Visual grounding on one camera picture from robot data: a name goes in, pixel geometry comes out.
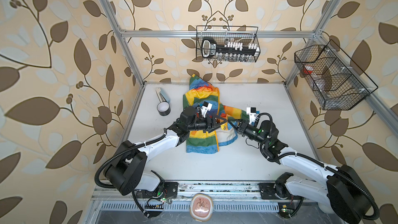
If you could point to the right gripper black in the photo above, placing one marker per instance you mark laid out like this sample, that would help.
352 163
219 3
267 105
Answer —
243 125

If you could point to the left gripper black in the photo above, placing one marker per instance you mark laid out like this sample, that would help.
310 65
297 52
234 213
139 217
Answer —
210 122

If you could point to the rainbow striped jacket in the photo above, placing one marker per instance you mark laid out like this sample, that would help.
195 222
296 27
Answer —
207 97

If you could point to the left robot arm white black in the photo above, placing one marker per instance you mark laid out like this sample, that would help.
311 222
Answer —
124 171

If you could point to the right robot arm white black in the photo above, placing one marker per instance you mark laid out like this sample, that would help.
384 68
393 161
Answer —
337 188

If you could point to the black tape roll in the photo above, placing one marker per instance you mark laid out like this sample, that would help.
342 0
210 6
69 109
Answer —
163 108

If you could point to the pink round timer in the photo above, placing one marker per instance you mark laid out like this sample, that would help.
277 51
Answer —
201 207

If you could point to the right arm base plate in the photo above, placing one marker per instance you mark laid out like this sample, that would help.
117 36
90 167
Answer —
274 191

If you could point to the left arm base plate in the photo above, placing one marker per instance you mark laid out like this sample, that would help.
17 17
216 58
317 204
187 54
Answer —
167 190

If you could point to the black socket set rail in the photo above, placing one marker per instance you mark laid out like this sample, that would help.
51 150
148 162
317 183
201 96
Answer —
209 48

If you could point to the back wire basket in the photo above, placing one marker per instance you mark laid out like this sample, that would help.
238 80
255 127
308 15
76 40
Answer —
243 34

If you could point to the wire basket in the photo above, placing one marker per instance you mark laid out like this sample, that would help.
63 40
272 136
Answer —
338 81
243 34

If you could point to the right wire basket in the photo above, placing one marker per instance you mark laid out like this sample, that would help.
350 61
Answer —
338 81

